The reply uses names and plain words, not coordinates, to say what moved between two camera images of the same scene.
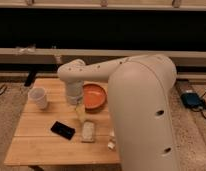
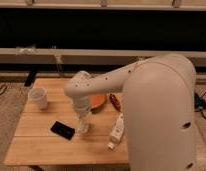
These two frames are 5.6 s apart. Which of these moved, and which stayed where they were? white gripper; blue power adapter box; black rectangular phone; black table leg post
Moved: white gripper
Stayed: black table leg post; black rectangular phone; blue power adapter box
